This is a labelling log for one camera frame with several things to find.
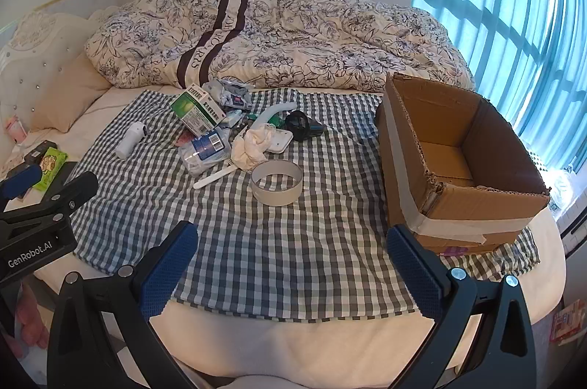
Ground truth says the grey checkered cloth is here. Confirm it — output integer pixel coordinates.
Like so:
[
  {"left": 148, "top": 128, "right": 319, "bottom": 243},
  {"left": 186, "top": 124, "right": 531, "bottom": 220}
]
[{"left": 73, "top": 87, "right": 542, "bottom": 321}]

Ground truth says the blue curtain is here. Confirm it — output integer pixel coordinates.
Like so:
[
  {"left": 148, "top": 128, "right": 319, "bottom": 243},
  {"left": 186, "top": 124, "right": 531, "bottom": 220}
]
[{"left": 413, "top": 0, "right": 587, "bottom": 188}]

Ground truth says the clear plastic bag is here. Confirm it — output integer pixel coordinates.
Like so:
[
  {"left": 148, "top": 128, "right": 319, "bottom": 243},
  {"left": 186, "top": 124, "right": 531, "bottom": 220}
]
[{"left": 202, "top": 78, "right": 255, "bottom": 111}]

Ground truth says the floral duvet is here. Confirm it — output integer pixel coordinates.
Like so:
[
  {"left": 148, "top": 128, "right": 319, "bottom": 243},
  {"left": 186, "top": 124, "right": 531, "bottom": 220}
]
[{"left": 85, "top": 0, "right": 475, "bottom": 91}]

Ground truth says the cardboard box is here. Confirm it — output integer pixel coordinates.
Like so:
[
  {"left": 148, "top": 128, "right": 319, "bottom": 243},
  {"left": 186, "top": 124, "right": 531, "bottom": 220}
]
[{"left": 375, "top": 72, "right": 551, "bottom": 254}]

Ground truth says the green snack packet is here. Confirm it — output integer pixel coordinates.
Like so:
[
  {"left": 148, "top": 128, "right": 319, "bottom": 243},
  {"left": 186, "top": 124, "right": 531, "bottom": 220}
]
[{"left": 32, "top": 146, "right": 69, "bottom": 192}]

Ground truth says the red printed packet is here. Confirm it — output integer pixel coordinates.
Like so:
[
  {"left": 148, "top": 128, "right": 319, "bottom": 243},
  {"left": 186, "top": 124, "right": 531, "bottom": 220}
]
[{"left": 553, "top": 299, "right": 587, "bottom": 346}]

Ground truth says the white flat stick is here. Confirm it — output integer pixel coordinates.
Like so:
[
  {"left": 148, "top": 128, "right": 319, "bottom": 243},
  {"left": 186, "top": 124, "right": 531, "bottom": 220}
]
[{"left": 193, "top": 163, "right": 237, "bottom": 190}]

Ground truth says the green medicine box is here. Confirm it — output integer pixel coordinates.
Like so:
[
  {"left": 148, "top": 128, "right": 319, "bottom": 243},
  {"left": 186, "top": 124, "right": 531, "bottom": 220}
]
[{"left": 171, "top": 84, "right": 226, "bottom": 137}]

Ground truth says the pink bottle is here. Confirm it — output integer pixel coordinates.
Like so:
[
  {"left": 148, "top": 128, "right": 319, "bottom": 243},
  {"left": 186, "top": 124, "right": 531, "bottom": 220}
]
[{"left": 4, "top": 117, "right": 28, "bottom": 144}]

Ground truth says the pale curved tube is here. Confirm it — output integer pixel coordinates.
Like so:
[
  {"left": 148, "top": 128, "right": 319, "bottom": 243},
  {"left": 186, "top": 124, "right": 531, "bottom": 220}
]
[{"left": 250, "top": 102, "right": 299, "bottom": 128}]

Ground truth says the white plastic device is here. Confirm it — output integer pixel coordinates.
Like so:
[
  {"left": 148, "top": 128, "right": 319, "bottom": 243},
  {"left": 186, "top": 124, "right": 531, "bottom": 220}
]
[{"left": 266, "top": 128, "right": 294, "bottom": 153}]

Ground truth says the crumpled white cloth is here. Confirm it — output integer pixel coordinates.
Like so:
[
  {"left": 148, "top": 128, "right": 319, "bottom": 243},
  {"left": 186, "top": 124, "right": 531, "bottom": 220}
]
[{"left": 231, "top": 127, "right": 276, "bottom": 174}]

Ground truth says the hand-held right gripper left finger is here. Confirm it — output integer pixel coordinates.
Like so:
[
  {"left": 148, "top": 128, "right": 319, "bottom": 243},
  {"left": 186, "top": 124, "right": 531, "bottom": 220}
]
[{"left": 46, "top": 220, "right": 216, "bottom": 389}]

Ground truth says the white tape roll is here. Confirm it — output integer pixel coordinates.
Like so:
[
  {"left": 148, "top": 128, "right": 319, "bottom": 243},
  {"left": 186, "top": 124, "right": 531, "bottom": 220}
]
[{"left": 251, "top": 160, "right": 303, "bottom": 205}]

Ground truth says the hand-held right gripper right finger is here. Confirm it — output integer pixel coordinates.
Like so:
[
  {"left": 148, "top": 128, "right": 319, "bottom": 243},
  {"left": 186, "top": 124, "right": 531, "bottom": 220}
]
[{"left": 386, "top": 225, "right": 535, "bottom": 389}]

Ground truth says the clear bag with blue label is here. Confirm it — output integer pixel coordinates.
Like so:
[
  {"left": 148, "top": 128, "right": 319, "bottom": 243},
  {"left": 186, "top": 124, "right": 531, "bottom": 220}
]
[{"left": 179, "top": 127, "right": 232, "bottom": 176}]

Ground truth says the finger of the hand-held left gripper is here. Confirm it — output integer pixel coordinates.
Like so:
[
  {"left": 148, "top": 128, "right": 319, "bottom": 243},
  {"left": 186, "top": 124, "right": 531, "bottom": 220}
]
[
  {"left": 34, "top": 171, "right": 99, "bottom": 218},
  {"left": 0, "top": 163, "right": 43, "bottom": 203}
]

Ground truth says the white cylindrical device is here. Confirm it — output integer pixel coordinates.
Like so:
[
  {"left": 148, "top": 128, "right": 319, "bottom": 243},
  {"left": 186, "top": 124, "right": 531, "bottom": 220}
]
[{"left": 114, "top": 121, "right": 147, "bottom": 159}]

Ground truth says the beige pillow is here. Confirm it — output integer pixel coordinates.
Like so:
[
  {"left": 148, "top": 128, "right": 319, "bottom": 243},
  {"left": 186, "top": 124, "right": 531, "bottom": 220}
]
[{"left": 30, "top": 52, "right": 111, "bottom": 132}]

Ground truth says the white tufted headboard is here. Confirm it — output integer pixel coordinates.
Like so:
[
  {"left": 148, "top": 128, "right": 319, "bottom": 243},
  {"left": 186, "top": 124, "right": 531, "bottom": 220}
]
[{"left": 0, "top": 10, "right": 115, "bottom": 133}]

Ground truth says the black round object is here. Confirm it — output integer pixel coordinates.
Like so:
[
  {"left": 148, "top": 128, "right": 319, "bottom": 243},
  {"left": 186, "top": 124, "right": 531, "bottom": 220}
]
[{"left": 285, "top": 111, "right": 325, "bottom": 142}]

